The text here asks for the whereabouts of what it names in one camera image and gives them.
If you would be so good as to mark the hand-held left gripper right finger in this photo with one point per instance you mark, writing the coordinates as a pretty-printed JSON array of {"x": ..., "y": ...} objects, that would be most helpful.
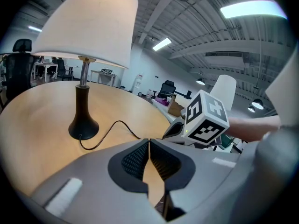
[{"x": 205, "y": 171}]

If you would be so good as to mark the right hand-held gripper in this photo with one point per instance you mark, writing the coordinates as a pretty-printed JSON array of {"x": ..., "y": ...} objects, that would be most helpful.
[{"x": 205, "y": 125}]

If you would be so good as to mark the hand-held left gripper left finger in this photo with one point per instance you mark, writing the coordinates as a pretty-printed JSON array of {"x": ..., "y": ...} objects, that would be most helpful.
[{"x": 93, "y": 183}]

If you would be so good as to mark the white table lamp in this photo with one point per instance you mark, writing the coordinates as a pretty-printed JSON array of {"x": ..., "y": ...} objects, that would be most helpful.
[{"x": 88, "y": 24}]

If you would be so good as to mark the person's right forearm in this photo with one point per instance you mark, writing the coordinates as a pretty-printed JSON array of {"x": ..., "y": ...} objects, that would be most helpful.
[{"x": 252, "y": 127}]

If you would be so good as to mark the brown cardboard box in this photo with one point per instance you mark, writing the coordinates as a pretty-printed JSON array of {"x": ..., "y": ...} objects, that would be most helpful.
[{"x": 175, "y": 106}]

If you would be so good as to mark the white desk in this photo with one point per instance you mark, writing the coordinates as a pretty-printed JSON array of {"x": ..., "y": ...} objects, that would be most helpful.
[
  {"x": 46, "y": 65},
  {"x": 162, "y": 110}
]

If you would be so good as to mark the magenta plastic box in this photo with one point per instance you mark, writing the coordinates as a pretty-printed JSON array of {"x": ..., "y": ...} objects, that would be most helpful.
[{"x": 161, "y": 101}]

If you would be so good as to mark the grey green storage tray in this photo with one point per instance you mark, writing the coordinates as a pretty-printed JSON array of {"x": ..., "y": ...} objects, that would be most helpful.
[{"x": 225, "y": 142}]

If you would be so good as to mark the black office chair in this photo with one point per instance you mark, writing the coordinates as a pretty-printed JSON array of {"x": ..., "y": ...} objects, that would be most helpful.
[
  {"x": 167, "y": 88},
  {"x": 18, "y": 73},
  {"x": 63, "y": 69}
]

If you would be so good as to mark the round pendant lamp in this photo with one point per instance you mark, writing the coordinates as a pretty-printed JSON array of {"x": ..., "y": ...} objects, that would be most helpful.
[
  {"x": 251, "y": 109},
  {"x": 201, "y": 82},
  {"x": 257, "y": 104}
]

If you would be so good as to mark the white water dispenser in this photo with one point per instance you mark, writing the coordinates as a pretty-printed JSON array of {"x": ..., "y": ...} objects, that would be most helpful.
[{"x": 138, "y": 81}]

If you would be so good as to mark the round wooden table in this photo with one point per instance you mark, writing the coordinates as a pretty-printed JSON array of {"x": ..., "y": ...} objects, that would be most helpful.
[{"x": 42, "y": 125}]

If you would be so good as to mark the rectangular ceiling light panel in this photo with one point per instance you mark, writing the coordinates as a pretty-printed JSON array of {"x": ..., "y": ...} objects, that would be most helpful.
[
  {"x": 161, "y": 44},
  {"x": 252, "y": 9},
  {"x": 35, "y": 28}
]

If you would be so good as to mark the small white table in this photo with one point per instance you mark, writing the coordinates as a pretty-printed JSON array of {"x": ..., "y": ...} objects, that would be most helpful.
[{"x": 95, "y": 72}]

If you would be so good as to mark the person's cream printed T-shirt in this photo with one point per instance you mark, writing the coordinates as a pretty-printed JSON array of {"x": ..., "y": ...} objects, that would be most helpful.
[{"x": 287, "y": 94}]

